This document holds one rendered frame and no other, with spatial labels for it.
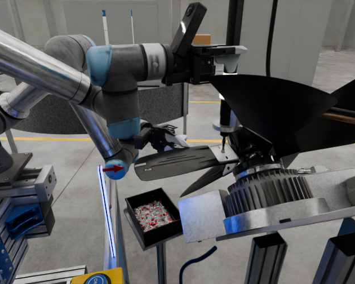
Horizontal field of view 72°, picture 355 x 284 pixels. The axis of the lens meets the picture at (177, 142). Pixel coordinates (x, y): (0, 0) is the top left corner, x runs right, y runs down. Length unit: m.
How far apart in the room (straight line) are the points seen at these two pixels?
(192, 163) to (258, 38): 6.20
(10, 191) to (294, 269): 1.77
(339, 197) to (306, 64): 6.54
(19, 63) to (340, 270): 0.73
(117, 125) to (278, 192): 0.40
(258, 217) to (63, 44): 0.71
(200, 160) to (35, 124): 2.28
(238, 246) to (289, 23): 5.78
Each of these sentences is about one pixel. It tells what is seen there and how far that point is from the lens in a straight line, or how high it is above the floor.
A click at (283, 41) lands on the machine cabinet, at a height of 1.15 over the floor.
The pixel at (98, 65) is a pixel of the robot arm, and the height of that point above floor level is 1.46.
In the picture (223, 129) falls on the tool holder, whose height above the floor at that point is 1.28.
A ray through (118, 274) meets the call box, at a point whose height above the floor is 1.07.
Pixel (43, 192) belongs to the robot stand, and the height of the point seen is 0.95.
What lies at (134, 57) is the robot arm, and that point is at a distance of 0.51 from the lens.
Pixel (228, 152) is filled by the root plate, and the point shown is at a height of 1.19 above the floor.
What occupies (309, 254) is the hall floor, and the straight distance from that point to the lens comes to 2.21.
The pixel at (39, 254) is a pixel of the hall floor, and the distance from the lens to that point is 2.23.
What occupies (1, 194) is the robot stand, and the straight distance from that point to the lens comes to 1.13.
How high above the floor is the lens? 1.53
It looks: 26 degrees down
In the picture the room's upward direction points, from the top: straight up
